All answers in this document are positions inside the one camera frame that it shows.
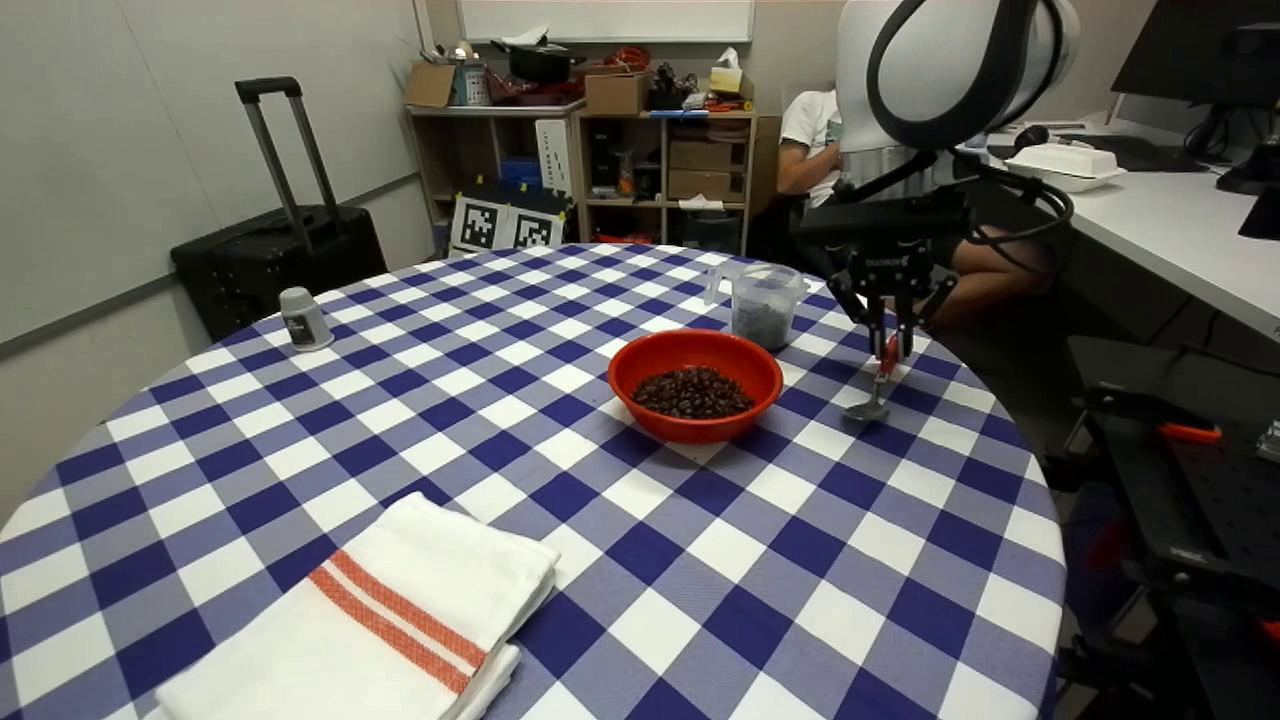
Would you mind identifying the small white bottle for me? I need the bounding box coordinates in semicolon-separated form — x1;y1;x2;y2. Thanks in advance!
279;289;332;347

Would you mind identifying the clear plastic jug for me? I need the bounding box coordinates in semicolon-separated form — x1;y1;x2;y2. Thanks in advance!
708;265;805;350

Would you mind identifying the red plastic bowl with beans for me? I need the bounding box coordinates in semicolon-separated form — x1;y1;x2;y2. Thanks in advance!
608;327;784;445

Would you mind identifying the red handled metal spoon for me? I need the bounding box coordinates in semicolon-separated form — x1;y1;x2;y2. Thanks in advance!
844;335;901;425

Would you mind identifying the blue white checkered tablecloth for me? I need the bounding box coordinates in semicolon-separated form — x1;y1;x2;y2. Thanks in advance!
0;242;1064;720

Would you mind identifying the fiducial marker board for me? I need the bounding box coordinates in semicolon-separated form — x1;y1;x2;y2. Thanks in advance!
447;195;569;256

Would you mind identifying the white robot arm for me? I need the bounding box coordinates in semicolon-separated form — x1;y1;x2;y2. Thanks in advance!
796;0;1082;356

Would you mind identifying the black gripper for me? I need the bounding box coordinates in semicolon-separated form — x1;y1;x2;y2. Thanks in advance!
824;242;953;359

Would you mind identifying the white desk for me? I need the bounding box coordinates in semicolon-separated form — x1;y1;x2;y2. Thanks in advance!
983;132;1280;350

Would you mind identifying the orange handled tool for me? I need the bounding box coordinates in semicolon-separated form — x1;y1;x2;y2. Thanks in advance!
1156;425;1224;447

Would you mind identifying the folded white striped towel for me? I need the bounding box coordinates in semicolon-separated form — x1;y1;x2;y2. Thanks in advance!
148;497;555;720

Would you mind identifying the black rolling suitcase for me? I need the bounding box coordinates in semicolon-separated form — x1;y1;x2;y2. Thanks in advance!
173;77;389;338

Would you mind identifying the black computer monitor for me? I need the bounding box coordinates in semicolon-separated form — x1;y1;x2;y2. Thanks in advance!
1111;0;1280;172

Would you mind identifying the wooden storage shelf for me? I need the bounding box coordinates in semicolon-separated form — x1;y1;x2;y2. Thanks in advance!
405;55;776;256

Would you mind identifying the seated person white shirt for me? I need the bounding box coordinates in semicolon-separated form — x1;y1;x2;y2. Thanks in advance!
772;84;1056;331

